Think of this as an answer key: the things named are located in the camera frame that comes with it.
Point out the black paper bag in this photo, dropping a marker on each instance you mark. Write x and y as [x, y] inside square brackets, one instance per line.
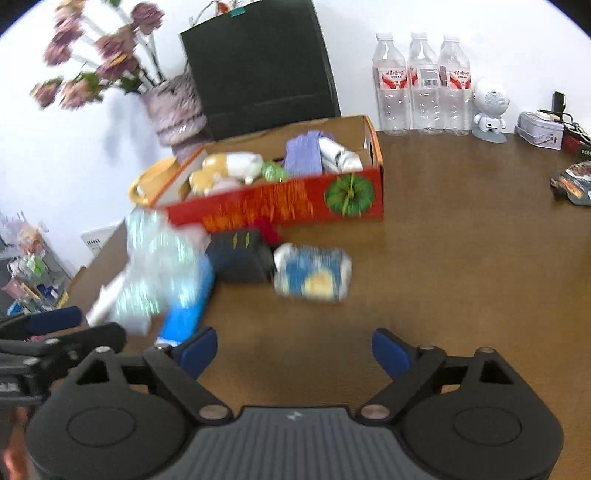
[258, 69]

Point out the white tube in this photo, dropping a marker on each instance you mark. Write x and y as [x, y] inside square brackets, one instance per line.
[339, 157]

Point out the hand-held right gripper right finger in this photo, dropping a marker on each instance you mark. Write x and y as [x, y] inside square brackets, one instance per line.
[390, 353]

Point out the clear crinkly plastic bag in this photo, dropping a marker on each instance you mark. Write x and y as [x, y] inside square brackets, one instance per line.
[147, 267]

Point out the cluttered storage shelf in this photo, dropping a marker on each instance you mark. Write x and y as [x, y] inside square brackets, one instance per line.
[27, 272]

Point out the yellow and white plush toy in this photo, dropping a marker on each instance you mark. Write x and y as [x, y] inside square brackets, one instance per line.
[226, 170]

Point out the grey tin box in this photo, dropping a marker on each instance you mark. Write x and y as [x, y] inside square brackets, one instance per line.
[538, 131]

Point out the blue tube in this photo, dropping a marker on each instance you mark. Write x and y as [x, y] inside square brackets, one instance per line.
[184, 314]

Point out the bunch of pink artificial flowers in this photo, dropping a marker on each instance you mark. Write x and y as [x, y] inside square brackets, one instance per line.
[111, 50]

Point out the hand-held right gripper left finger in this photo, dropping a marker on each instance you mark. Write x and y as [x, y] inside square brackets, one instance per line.
[199, 351]

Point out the colourful printed packet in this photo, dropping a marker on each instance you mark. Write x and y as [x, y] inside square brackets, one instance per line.
[575, 182]

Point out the green ball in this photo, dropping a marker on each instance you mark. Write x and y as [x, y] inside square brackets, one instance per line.
[274, 171]

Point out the dark red small item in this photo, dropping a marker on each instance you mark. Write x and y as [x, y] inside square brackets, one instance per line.
[268, 230]

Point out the red cardboard box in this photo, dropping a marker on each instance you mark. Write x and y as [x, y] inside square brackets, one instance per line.
[277, 205]

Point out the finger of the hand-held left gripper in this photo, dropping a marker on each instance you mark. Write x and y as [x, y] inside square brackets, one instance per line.
[92, 339]
[53, 321]

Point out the dark red flat box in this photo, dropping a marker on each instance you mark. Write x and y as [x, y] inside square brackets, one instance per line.
[577, 146]

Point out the clear plastic water bottle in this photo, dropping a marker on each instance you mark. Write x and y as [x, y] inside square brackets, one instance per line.
[456, 92]
[425, 92]
[391, 92]

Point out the black pouch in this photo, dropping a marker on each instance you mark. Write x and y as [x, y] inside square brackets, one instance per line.
[238, 258]

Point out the blue and yellow packet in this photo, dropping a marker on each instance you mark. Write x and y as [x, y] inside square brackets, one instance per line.
[311, 272]

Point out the purple cloth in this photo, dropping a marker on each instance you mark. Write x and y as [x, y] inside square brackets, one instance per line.
[302, 154]

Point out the purple patterned vase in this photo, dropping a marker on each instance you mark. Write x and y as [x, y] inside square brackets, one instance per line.
[173, 108]

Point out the white robot figurine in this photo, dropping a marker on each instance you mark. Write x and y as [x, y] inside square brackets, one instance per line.
[490, 104]

